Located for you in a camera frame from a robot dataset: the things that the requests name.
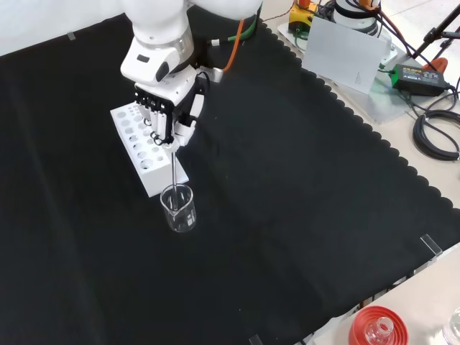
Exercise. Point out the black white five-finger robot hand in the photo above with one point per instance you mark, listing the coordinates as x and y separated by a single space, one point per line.
179 93

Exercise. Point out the clear glass rod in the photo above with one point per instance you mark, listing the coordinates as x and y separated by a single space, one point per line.
175 179

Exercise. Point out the white test tube rack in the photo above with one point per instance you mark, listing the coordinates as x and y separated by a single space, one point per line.
154 176

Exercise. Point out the clear glass beaker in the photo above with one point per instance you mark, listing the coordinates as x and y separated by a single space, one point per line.
183 221

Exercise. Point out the clear cloth clip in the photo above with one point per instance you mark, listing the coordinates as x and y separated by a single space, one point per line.
71 36
431 246
255 340

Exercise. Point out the yellow stop button box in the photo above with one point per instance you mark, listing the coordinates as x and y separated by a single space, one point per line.
300 18

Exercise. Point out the black cloth with scalloped edge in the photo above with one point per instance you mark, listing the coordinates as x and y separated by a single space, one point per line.
287 197

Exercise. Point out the pale board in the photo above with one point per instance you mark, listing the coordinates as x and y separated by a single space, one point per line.
341 54

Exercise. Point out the black power adapter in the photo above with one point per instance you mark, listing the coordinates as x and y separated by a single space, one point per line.
418 77

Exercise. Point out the black tripod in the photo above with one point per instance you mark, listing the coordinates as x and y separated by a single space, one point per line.
431 36

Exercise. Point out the orange clamp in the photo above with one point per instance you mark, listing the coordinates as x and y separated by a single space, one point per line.
439 64

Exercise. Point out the clear glass flask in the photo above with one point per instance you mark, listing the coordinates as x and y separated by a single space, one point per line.
379 328

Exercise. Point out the clear glass vessel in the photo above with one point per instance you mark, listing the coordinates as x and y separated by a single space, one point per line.
453 327

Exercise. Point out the grey metal base plate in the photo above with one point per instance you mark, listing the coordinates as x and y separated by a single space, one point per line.
386 104

